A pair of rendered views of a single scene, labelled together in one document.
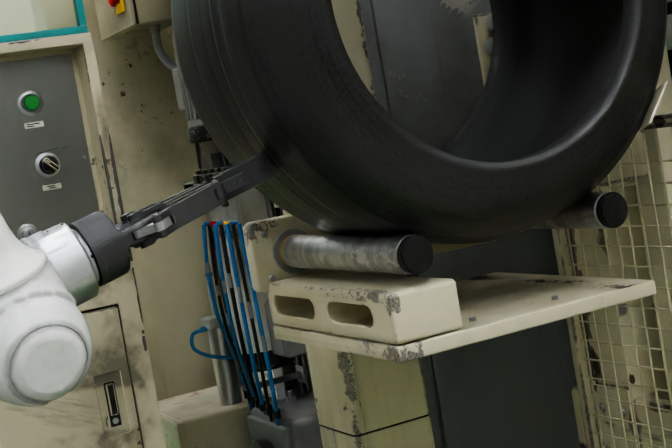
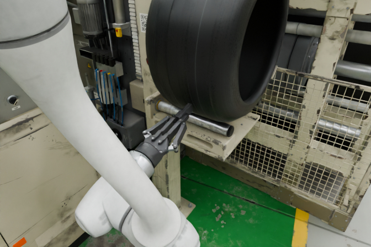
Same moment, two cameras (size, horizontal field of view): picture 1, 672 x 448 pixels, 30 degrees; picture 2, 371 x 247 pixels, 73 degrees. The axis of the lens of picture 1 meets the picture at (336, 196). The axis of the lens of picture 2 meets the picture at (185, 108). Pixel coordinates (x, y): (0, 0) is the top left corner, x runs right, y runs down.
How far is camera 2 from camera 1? 1.01 m
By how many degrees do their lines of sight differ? 39
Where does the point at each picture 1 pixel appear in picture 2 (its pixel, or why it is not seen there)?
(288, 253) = (162, 108)
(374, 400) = not seen: hidden behind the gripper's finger
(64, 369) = not seen: outside the picture
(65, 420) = (67, 146)
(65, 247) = (146, 167)
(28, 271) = (179, 223)
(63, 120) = not seen: hidden behind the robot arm
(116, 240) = (160, 156)
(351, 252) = (200, 122)
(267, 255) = (153, 108)
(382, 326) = (217, 151)
